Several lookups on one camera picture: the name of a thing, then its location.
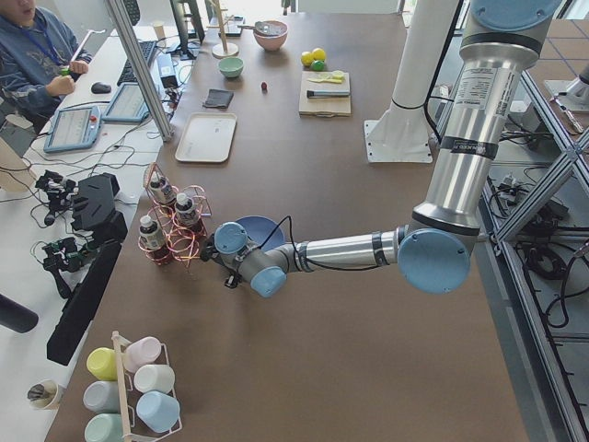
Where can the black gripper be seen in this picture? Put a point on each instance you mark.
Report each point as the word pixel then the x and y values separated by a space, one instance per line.
pixel 209 249

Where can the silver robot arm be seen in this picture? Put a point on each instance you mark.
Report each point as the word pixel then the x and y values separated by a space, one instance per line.
pixel 500 41

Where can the blue plate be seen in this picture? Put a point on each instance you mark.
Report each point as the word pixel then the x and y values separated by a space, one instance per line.
pixel 263 231

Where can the dark drink bottle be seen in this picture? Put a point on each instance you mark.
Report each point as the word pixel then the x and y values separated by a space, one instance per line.
pixel 187 214
pixel 162 190
pixel 153 241

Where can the cream rectangular tray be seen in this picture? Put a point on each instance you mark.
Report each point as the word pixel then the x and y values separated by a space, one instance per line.
pixel 207 138

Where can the pink cup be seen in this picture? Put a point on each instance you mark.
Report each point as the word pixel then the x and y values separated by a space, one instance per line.
pixel 140 353

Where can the white cup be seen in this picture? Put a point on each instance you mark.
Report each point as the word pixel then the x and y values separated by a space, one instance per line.
pixel 154 377

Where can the grey folded cloth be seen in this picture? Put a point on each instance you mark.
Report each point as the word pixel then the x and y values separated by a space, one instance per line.
pixel 218 99

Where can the yellow cup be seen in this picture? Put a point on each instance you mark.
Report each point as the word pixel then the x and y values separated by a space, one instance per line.
pixel 101 363

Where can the black long device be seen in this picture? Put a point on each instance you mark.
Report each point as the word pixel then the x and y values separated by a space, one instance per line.
pixel 82 306

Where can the light blue cup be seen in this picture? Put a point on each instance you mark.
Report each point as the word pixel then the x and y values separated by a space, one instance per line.
pixel 158 411

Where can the grey cup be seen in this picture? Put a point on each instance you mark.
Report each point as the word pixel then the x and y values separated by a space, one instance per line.
pixel 102 397

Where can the blue teach pendant tablet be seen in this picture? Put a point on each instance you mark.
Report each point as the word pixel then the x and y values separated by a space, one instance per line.
pixel 73 129

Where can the light green bowl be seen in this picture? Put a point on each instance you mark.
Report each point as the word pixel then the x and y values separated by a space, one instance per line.
pixel 231 67

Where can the wooden cutting board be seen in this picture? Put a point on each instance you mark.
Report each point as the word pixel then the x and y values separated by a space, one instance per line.
pixel 324 107

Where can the black computer mouse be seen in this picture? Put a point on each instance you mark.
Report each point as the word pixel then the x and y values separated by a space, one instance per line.
pixel 100 88

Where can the wooden stand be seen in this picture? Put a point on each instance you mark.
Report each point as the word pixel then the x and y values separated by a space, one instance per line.
pixel 225 48

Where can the steel muddler black tip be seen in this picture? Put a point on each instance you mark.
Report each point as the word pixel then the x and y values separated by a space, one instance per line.
pixel 327 94

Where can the mint green cup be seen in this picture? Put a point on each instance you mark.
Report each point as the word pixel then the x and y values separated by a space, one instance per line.
pixel 104 427

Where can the yellow plastic knife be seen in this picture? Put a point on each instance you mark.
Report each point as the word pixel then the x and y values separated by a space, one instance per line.
pixel 326 79

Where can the green lime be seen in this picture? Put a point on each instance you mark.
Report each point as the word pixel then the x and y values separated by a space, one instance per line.
pixel 317 66

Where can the yellow lemon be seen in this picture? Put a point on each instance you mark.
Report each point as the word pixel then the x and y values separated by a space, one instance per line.
pixel 319 54
pixel 307 58

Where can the paper cup with items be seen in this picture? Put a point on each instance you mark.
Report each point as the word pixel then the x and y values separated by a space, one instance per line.
pixel 45 395

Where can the pink bowl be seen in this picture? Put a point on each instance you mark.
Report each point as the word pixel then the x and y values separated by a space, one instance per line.
pixel 270 34

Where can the person in blue hoodie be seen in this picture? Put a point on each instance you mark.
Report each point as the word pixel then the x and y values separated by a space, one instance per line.
pixel 40 59

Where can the copper wire bottle rack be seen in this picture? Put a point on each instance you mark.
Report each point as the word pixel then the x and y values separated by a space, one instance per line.
pixel 183 243

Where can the aluminium frame post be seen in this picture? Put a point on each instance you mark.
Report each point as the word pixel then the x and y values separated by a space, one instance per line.
pixel 122 23

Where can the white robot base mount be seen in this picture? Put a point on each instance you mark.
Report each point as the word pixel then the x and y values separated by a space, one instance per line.
pixel 402 132

